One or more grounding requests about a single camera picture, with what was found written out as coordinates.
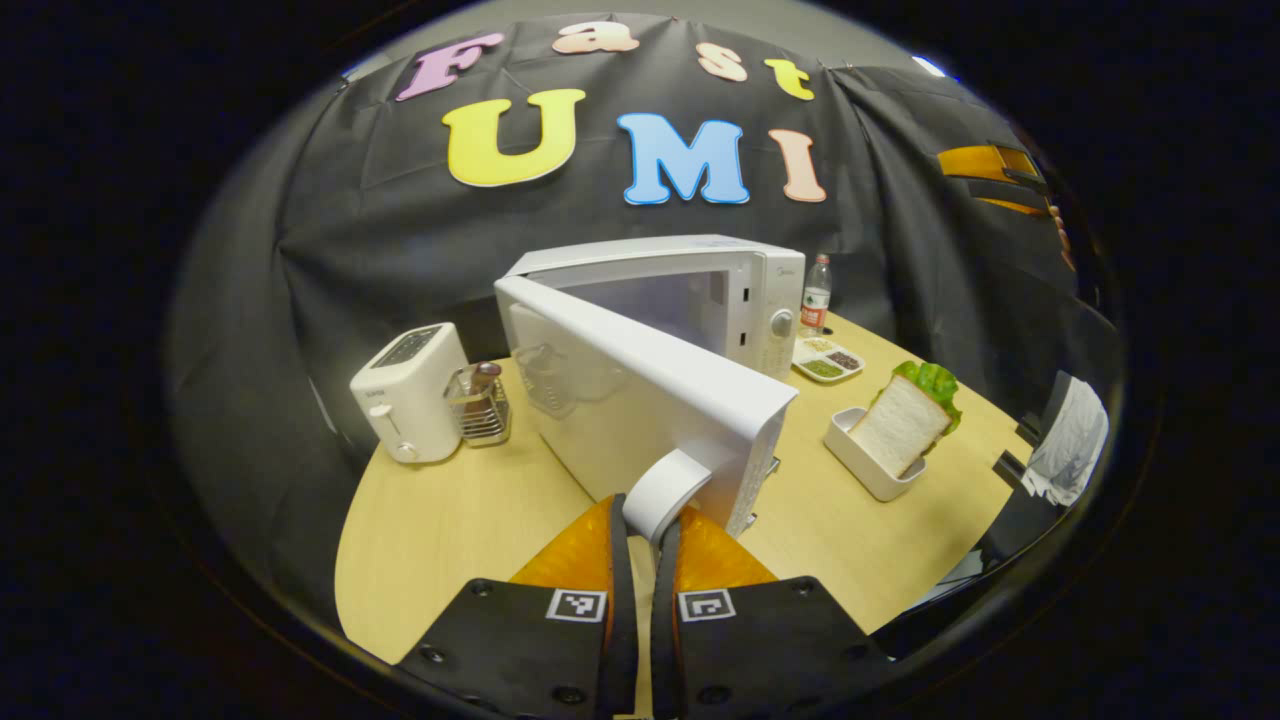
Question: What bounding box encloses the white toaster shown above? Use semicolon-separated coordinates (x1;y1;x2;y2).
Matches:
349;322;469;465

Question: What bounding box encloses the sandwich with lettuce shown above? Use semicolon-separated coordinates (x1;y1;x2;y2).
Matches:
848;360;963;479

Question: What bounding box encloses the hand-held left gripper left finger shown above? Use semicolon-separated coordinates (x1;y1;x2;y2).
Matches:
395;495;641;720

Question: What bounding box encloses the white rectangular tray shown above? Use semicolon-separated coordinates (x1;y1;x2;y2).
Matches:
824;405;929;503

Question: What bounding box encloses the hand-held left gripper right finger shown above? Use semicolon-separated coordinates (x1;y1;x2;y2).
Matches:
650;505;896;720

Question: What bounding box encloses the metal wire utensil holder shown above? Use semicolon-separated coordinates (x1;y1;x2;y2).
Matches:
443;361;512;448

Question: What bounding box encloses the red label plastic bottle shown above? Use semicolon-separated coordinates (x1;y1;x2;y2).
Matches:
798;253;834;338

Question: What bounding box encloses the white microwave oven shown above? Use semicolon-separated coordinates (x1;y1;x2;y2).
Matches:
493;234;807;546

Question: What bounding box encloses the white divided dish of beans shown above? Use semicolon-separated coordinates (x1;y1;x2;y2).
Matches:
791;336;866;385

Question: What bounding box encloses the black chair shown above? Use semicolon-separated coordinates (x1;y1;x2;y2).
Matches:
940;370;1111;601

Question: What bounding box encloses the black backdrop cloth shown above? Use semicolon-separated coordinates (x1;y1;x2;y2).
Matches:
165;15;1126;641

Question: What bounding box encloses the white cloth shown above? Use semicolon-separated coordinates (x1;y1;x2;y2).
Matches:
1022;375;1109;506

